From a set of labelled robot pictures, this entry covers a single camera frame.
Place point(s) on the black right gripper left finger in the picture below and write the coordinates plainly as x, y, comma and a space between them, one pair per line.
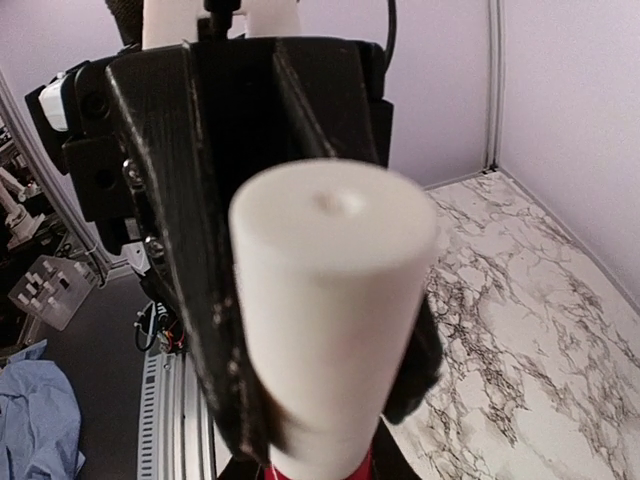
230, 468

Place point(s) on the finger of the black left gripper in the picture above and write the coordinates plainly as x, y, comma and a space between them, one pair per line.
332, 91

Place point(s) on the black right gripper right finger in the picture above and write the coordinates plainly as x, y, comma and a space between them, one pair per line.
388, 461

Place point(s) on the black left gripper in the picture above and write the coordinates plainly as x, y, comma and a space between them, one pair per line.
197, 120

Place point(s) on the red nail polish bottle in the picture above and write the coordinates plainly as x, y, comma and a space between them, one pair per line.
300, 470

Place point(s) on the white nail polish brush cap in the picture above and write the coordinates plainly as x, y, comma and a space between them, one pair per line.
330, 259

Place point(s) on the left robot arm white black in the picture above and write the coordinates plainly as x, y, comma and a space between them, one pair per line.
55, 100

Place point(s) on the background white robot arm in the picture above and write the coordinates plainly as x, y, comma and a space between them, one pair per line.
15, 210

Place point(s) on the blue shirt sleeve forearm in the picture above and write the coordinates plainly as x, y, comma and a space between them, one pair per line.
40, 419

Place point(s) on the clear acrylic organiser box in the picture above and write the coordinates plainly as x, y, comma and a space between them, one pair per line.
53, 289

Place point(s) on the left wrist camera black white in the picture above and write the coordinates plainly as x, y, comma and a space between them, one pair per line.
156, 24

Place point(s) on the left aluminium corner post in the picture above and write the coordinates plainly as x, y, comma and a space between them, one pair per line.
496, 84

